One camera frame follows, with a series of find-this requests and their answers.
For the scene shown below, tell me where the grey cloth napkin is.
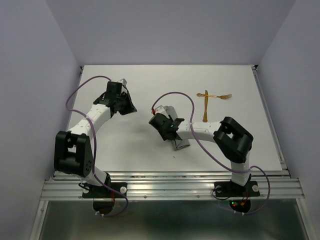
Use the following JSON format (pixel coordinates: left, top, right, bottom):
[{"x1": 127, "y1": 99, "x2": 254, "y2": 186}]
[{"x1": 164, "y1": 106, "x2": 190, "y2": 151}]

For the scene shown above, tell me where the gold knife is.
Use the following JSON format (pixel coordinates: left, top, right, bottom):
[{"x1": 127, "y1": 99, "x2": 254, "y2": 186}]
[{"x1": 202, "y1": 90, "x2": 209, "y2": 123}]

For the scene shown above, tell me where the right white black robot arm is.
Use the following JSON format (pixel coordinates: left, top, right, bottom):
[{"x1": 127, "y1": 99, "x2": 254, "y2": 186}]
[{"x1": 149, "y1": 113, "x2": 254, "y2": 195}]

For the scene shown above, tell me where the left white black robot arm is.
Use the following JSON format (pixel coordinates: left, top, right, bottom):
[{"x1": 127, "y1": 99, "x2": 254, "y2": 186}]
[{"x1": 53, "y1": 78, "x2": 137, "y2": 197}]

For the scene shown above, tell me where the gold fork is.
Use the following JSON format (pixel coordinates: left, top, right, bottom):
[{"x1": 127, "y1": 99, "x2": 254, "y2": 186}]
[{"x1": 196, "y1": 93, "x2": 233, "y2": 100}]

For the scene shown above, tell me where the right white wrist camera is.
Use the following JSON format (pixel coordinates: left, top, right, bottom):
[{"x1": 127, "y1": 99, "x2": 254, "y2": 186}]
[{"x1": 152, "y1": 105, "x2": 167, "y2": 115}]

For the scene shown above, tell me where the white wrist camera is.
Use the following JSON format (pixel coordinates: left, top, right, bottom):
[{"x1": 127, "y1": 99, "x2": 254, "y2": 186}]
[
  {"x1": 118, "y1": 78, "x2": 127, "y2": 86},
  {"x1": 152, "y1": 105, "x2": 167, "y2": 115}
]

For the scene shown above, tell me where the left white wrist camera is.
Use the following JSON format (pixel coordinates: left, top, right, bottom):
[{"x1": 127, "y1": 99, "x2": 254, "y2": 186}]
[{"x1": 118, "y1": 78, "x2": 127, "y2": 86}]

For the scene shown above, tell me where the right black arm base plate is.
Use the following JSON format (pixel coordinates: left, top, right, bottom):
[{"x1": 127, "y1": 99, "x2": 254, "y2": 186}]
[{"x1": 213, "y1": 180, "x2": 260, "y2": 198}]

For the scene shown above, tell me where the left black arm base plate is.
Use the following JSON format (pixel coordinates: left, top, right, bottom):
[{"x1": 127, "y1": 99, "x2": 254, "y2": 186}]
[{"x1": 78, "y1": 182, "x2": 128, "y2": 199}]

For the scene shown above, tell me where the aluminium right side rail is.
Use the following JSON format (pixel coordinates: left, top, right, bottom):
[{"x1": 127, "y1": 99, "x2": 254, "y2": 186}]
[{"x1": 251, "y1": 65, "x2": 291, "y2": 177}]

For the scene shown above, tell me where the aluminium front rail frame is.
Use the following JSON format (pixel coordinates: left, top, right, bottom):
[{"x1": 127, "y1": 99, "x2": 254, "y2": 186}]
[{"x1": 30, "y1": 166, "x2": 317, "y2": 240}]

